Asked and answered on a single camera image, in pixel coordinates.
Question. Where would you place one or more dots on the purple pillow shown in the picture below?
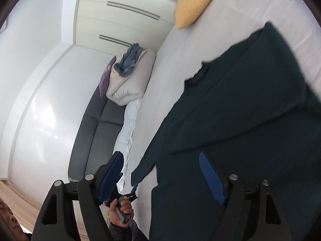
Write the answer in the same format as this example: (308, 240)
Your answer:
(104, 82)

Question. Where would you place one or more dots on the bed with white sheet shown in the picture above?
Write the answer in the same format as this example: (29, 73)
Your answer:
(213, 37)

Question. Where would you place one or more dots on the cream wardrobe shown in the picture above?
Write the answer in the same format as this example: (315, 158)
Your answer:
(125, 26)

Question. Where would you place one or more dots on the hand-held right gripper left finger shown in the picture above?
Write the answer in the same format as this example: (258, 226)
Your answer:
(110, 173)

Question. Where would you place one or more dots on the person's left forearm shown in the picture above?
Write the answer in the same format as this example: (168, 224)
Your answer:
(126, 233)

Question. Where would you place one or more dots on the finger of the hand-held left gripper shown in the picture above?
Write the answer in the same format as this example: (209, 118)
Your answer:
(134, 188)

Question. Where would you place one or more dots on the dark green sweater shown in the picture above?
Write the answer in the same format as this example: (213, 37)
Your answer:
(250, 105)

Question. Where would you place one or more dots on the crumpled white blanket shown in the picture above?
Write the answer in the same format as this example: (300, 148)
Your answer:
(126, 130)

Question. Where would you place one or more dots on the yellow pillow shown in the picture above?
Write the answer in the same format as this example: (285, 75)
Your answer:
(193, 5)

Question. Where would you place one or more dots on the person's face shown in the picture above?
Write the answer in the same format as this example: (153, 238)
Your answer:
(10, 221)

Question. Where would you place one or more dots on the person's left hand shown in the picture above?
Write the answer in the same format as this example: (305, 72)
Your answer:
(125, 207)

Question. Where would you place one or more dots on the dark grey headboard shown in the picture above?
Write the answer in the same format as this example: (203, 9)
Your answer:
(95, 130)

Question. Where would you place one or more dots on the folded beige duvet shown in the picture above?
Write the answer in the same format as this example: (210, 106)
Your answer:
(130, 86)

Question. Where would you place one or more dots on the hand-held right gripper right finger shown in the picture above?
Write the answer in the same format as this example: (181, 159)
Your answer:
(210, 178)

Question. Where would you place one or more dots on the blue-grey cloth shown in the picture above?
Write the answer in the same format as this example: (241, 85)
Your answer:
(129, 60)

